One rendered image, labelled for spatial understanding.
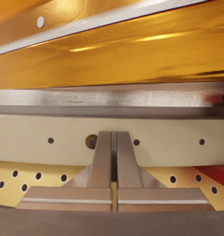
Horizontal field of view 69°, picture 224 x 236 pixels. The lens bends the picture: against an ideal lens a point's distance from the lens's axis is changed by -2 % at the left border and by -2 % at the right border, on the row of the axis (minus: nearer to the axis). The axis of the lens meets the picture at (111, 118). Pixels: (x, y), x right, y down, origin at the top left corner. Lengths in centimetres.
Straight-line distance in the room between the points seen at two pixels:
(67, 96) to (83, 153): 7
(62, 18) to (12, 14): 8
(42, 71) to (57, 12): 6
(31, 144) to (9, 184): 8
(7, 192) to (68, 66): 17
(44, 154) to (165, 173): 14
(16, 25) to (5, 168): 17
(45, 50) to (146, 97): 12
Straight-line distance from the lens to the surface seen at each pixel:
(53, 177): 22
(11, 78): 24
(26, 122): 18
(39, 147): 18
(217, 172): 20
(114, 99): 19
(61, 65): 17
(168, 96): 20
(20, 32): 23
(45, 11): 20
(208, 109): 24
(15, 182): 25
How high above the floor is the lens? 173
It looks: 6 degrees down
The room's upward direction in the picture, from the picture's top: 1 degrees clockwise
